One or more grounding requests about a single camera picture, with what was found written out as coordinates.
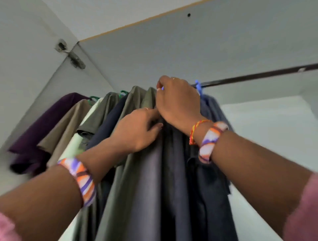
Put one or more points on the green plastic hanger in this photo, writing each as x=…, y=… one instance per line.
x=93, y=98
x=123, y=92

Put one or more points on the blue striped shirt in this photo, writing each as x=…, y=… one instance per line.
x=216, y=111

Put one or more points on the person's left forearm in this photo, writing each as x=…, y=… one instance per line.
x=49, y=203

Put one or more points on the person's right forearm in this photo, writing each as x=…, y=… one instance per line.
x=263, y=174

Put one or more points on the olive green button shirt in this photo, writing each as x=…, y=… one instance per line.
x=124, y=213

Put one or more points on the dark metal wardrobe rod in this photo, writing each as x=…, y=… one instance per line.
x=258, y=75

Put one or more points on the person's left hand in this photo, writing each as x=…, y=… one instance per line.
x=136, y=131

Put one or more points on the beige garment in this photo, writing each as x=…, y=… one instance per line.
x=59, y=131

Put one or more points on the blue plastic hanger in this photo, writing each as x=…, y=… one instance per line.
x=198, y=88

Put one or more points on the black NASA t-shirt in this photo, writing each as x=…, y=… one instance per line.
x=107, y=124

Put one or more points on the light yellow shirt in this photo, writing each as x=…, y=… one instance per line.
x=74, y=144

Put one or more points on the olive green printed t-shirt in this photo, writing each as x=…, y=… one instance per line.
x=131, y=99

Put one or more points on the purple tree-print t-shirt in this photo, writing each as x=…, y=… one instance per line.
x=44, y=124

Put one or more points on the striped white purple bangle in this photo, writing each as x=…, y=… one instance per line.
x=211, y=141

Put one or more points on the person's right hand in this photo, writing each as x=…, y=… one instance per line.
x=179, y=102

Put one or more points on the striped orange purple bangle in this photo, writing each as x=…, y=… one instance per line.
x=82, y=181

